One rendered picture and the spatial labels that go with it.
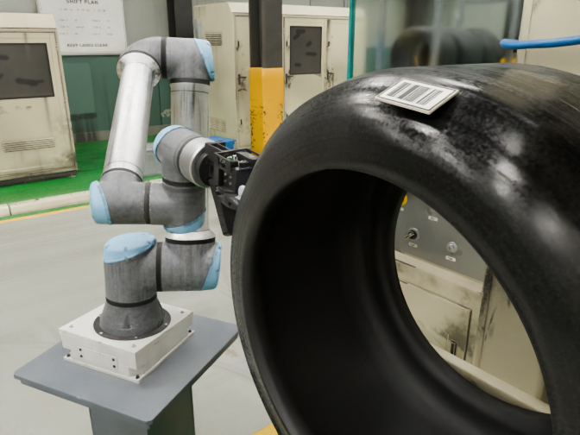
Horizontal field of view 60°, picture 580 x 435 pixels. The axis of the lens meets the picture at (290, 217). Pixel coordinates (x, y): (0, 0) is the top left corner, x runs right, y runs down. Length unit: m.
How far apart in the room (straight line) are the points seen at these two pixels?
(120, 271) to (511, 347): 1.03
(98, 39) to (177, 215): 7.67
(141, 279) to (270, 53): 5.25
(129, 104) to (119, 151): 0.17
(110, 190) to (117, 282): 0.50
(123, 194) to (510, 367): 0.80
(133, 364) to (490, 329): 0.97
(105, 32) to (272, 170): 8.15
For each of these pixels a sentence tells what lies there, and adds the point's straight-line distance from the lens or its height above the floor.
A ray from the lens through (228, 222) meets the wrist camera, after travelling 0.93.
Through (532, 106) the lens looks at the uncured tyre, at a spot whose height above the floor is 1.46.
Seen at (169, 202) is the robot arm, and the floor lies 1.20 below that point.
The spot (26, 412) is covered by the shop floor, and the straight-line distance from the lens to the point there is 2.58.
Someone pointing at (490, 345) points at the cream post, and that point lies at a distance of 0.98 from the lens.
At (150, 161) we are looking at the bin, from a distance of 6.18.
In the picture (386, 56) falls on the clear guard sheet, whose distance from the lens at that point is 1.49.
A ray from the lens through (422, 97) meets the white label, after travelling 0.45.
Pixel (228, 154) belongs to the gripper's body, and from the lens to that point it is 0.89.
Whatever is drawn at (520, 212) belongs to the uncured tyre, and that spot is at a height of 1.40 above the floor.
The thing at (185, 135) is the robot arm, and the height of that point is 1.34.
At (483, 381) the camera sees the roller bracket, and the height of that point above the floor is 0.95.
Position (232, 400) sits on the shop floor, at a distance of 2.40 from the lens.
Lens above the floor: 1.51
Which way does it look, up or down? 19 degrees down
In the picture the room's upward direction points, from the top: straight up
